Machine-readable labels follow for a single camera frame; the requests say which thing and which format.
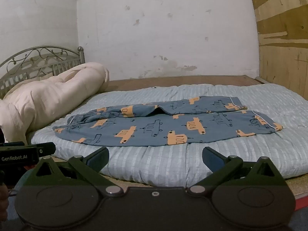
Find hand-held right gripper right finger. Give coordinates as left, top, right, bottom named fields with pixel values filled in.
left=187, top=146, right=290, bottom=197

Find light blue striped quilt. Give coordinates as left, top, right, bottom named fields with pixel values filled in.
left=31, top=84, right=308, bottom=188

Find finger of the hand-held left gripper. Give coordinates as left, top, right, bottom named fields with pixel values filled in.
left=36, top=142, right=57, bottom=156

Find plywood panel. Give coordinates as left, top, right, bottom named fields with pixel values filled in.
left=247, top=0, right=308, bottom=95

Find metal scrollwork headboard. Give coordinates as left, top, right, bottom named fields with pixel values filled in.
left=0, top=45, right=86, bottom=100

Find blue pants with orange cars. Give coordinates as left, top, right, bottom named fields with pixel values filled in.
left=52, top=96, right=283, bottom=148

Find red strip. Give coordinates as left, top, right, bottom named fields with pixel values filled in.
left=295, top=194, right=308, bottom=211

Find rolled cream duvet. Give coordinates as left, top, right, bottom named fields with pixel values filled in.
left=0, top=62, right=110, bottom=143

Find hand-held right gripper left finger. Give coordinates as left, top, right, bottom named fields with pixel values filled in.
left=29, top=146, right=124, bottom=196

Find wooden bed platform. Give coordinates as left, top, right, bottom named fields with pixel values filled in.
left=41, top=75, right=308, bottom=199

